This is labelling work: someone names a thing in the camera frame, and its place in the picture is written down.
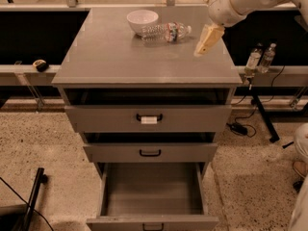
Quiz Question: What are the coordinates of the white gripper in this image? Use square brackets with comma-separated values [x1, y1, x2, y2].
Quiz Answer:
[194, 0, 246, 56]

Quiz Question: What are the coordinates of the clear plastic water bottle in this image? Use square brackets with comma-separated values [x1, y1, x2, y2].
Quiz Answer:
[141, 22, 192, 42]

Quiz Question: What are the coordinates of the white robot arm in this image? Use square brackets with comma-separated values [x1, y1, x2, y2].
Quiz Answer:
[194, 0, 308, 56]

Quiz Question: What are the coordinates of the clear bottle on ledge left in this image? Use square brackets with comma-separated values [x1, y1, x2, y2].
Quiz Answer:
[244, 43, 263, 76]

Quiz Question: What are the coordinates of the clear bottle on ledge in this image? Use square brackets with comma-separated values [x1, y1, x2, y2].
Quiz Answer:
[244, 43, 263, 76]
[257, 43, 276, 73]

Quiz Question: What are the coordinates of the clear bottle on ledge right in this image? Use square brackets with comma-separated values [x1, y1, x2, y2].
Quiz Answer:
[257, 43, 276, 73]

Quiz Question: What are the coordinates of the grey drawer cabinet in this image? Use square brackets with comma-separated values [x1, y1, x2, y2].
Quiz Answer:
[51, 5, 244, 178]

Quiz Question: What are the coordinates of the middle grey drawer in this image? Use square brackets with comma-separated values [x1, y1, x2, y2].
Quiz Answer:
[84, 142, 218, 163]

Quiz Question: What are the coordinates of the grey drawer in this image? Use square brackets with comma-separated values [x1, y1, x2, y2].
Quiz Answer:
[65, 105, 231, 133]
[87, 163, 218, 231]
[84, 142, 218, 163]

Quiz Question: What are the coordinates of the top grey drawer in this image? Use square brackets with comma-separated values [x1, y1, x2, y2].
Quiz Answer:
[65, 105, 231, 133]

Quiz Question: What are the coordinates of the bottom grey drawer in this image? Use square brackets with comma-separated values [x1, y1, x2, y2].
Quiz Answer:
[87, 163, 218, 231]

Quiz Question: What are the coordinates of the white ceramic bowl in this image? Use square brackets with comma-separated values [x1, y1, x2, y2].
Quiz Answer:
[126, 10, 159, 36]

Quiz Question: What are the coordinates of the black stand leg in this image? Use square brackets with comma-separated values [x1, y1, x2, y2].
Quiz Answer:
[250, 90, 280, 142]

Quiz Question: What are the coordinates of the black yellow tape measure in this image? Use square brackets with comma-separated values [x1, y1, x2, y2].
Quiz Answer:
[33, 60, 49, 72]

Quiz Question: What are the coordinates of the black object on floor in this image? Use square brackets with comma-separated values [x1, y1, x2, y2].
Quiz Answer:
[293, 180, 303, 193]

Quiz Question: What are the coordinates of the black stand at left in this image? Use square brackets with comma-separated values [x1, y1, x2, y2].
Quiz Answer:
[0, 167, 54, 231]

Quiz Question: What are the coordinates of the black power adapter with cable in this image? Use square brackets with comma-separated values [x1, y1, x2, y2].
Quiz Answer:
[227, 115, 257, 138]

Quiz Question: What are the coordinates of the white tape on handle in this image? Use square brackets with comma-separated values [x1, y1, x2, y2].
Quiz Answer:
[141, 116, 158, 124]

